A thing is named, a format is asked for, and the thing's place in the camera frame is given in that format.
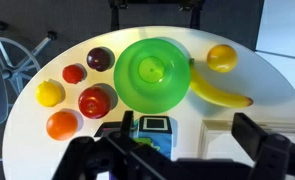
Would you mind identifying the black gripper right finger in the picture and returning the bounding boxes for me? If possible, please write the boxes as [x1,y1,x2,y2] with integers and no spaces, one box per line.
[231,112,269,161]

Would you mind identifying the red apple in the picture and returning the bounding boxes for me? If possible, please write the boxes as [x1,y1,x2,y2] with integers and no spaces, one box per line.
[77,86,112,120]

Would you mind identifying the wooden tray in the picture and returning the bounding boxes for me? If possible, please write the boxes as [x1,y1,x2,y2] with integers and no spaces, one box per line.
[197,118,295,168]

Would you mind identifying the orange fruit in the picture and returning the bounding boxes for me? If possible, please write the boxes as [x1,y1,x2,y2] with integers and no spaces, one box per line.
[45,110,79,142]

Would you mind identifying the colourful picture block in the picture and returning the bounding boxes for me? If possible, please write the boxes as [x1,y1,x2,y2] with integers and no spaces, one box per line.
[132,132,173,160]

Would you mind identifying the green plastic bowl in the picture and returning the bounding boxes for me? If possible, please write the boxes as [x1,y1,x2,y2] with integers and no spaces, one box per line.
[113,37,192,115]

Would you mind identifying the yellow lemon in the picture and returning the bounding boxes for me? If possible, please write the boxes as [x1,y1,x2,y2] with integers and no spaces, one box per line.
[35,80,63,108]

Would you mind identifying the yellow banana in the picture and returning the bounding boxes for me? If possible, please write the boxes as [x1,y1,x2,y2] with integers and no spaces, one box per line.
[188,58,255,109]

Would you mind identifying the dark purple plum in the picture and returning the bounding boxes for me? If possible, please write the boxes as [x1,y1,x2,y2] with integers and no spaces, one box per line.
[86,47,112,73]

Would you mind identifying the small red tomato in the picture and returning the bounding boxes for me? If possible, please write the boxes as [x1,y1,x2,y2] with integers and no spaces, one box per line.
[62,64,85,85]

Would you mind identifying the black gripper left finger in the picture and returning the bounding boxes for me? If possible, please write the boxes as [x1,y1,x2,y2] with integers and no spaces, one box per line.
[120,110,135,136]

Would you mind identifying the black stand legs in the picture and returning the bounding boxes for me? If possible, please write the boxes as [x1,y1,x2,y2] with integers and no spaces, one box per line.
[107,0,206,32]

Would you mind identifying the blue picture block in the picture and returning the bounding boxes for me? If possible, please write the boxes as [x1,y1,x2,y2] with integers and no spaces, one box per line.
[138,115,173,135]

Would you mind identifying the yellow-orange round fruit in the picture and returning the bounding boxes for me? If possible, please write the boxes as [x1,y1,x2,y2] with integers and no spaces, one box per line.
[206,44,239,74]

